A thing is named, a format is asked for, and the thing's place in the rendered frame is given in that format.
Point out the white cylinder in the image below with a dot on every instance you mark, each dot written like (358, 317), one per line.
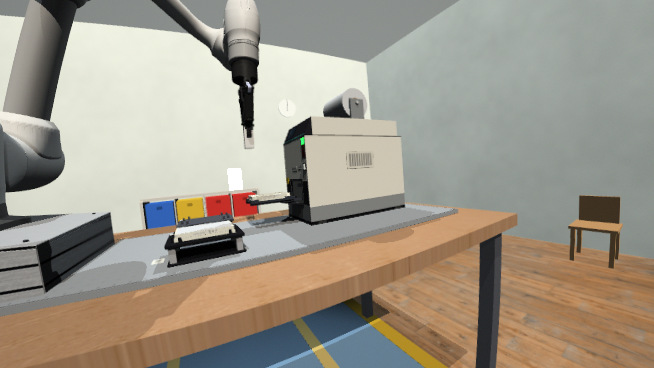
(339, 105)

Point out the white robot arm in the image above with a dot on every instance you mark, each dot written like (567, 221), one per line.
(30, 146)

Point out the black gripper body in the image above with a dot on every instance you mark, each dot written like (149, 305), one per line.
(244, 71)

